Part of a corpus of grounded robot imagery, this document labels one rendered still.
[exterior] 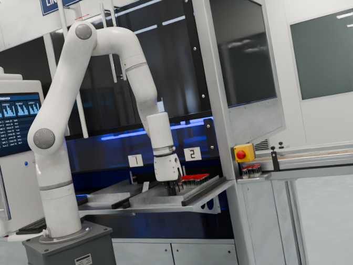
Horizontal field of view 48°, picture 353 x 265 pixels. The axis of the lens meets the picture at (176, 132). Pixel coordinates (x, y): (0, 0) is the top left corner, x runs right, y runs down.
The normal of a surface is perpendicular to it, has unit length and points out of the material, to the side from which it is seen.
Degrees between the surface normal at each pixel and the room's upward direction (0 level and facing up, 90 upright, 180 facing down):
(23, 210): 90
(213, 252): 90
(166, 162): 91
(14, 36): 90
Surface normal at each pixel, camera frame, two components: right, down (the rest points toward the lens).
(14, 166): 0.91, -0.15
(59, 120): 0.60, -0.34
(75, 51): -0.04, 0.60
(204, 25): -0.49, 0.14
